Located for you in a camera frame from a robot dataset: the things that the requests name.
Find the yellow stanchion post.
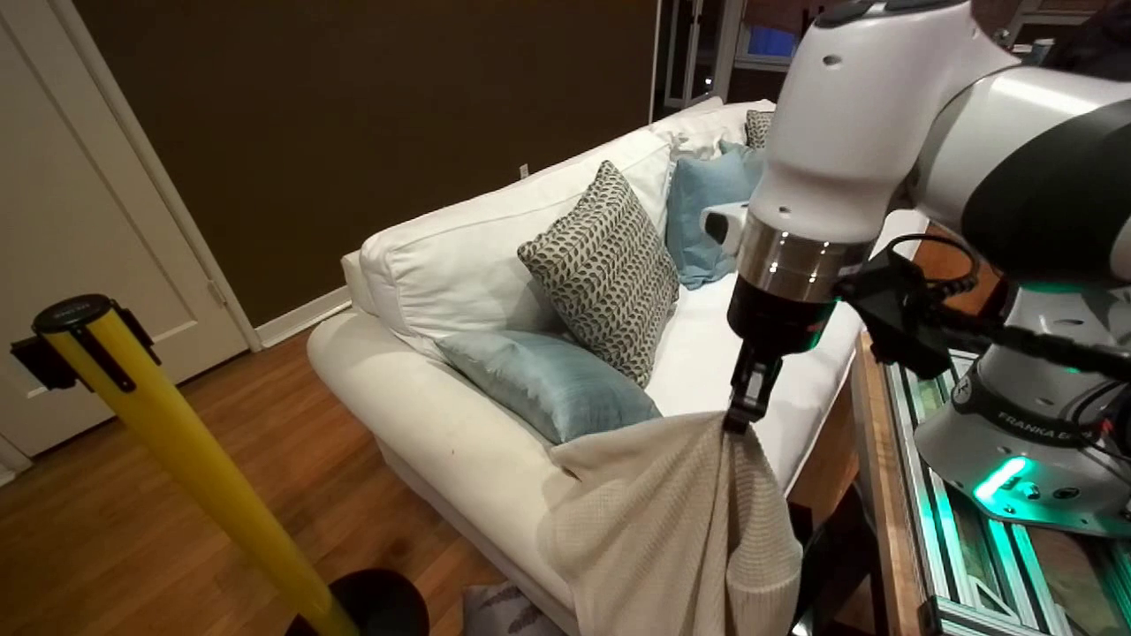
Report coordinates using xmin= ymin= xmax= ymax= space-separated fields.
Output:
xmin=6 ymin=289 xmax=435 ymax=636

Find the leaf patterned grey pillow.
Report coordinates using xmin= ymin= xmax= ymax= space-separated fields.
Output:
xmin=514 ymin=155 xmax=685 ymax=390

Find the blue lit screen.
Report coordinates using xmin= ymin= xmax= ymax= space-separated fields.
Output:
xmin=744 ymin=22 xmax=809 ymax=64

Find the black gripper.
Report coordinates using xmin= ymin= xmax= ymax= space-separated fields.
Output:
xmin=721 ymin=274 xmax=844 ymax=441

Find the pale patterned pillow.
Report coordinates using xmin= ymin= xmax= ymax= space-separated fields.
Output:
xmin=672 ymin=98 xmax=779 ymax=161

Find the aluminium frame robot table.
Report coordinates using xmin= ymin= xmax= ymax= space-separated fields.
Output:
xmin=844 ymin=331 xmax=1131 ymax=636

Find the grey fabric item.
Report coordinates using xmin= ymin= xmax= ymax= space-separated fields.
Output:
xmin=461 ymin=581 xmax=574 ymax=636

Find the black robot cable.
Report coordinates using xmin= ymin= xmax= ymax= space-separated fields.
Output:
xmin=830 ymin=230 xmax=1131 ymax=383

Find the white couch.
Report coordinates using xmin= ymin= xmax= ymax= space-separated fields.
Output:
xmin=306 ymin=96 xmax=932 ymax=636

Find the beige brown cloth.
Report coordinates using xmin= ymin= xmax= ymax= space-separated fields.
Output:
xmin=544 ymin=409 xmax=806 ymax=636

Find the white door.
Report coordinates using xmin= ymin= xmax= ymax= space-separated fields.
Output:
xmin=0 ymin=0 xmax=261 ymax=468

